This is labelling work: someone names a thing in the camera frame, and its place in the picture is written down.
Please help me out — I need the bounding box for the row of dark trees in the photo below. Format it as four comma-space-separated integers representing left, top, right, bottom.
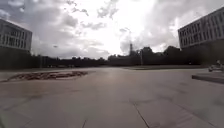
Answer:
29, 45, 208, 69

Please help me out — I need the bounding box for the distant slender tower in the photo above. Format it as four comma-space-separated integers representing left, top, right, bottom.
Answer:
128, 42, 134, 57

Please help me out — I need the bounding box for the grey concrete slab plaza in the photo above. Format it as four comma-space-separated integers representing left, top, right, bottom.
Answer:
0, 67, 224, 128

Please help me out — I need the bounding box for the brown flower bed patch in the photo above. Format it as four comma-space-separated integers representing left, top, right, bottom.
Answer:
1, 70, 89, 83

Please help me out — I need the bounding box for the large grey windowed building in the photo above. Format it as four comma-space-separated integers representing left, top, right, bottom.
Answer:
177, 6, 224, 66

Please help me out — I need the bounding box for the raised concrete kerb step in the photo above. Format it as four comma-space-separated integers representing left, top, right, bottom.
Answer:
191, 72, 224, 85

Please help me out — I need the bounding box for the pale glass-fronted building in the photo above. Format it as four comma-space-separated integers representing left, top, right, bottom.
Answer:
0, 18, 33, 70

